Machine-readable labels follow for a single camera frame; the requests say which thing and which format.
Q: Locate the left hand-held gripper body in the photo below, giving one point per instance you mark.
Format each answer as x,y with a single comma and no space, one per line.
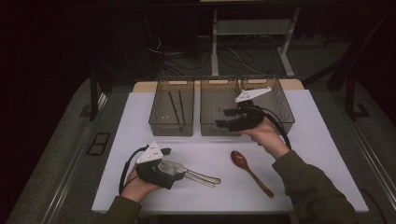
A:
151,169

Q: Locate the steel fork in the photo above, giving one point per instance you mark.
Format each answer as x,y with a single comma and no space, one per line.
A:
199,180

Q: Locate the black chopstick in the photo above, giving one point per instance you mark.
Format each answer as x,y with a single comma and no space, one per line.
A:
174,108
181,107

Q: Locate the person's right hand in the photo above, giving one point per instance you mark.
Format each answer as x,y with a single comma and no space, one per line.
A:
269,137

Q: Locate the brown wooden spoon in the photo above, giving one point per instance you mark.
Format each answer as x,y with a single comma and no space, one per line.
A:
239,158

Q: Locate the white metal stand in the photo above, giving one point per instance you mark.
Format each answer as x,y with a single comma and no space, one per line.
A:
214,46

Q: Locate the dark metal stand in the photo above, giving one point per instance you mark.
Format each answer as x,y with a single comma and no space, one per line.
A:
93,93
350,93

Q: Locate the person's left hand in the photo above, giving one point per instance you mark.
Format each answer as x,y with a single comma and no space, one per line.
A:
135,188

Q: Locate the black floor socket frame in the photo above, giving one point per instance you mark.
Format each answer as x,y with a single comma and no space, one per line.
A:
93,143

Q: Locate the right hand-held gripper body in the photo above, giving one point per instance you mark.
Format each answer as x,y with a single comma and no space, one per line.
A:
249,116

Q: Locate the smoky clear plastic bin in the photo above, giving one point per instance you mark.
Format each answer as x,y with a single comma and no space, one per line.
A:
280,105
162,105
214,99

